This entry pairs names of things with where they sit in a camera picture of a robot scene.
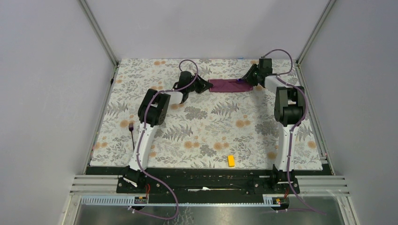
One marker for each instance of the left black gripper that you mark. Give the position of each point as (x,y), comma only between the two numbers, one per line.
(202,85)

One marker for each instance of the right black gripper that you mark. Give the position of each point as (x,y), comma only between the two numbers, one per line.
(247,77)

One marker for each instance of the purple satin napkin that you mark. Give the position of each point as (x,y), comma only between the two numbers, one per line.
(229,86)

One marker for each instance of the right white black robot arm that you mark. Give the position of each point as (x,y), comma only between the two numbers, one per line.
(290,109)

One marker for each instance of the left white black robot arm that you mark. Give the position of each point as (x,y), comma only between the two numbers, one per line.
(152,114)

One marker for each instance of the floral tablecloth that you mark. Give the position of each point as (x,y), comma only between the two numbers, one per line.
(199,133)

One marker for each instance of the dark purple fork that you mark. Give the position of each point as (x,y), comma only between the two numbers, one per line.
(131,130)

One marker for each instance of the yellow block near front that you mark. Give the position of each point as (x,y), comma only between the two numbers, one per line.
(231,161)

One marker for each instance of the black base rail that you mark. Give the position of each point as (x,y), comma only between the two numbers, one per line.
(202,186)

